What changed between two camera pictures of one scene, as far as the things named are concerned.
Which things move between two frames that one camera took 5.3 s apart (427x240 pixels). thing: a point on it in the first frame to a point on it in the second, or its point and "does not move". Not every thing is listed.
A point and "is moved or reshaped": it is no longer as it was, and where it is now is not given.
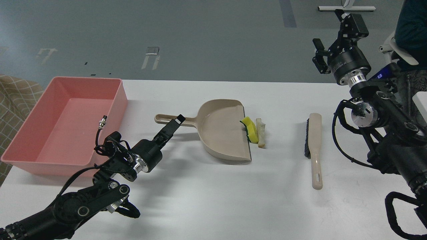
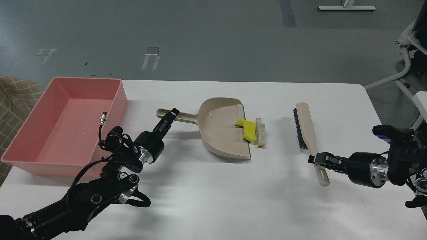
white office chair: x=380 y=43 to x=416 y=38
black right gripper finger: x=353 y=27 to x=341 y=168
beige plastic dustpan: x=221 y=131 does not move
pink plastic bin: x=58 y=135 does not move
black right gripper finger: x=318 y=44 to x=324 y=158
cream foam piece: x=261 y=129 does not move
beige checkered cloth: x=19 y=97 does not move
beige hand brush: x=313 y=148 to x=305 y=135
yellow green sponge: x=251 y=130 is moved or reshaped
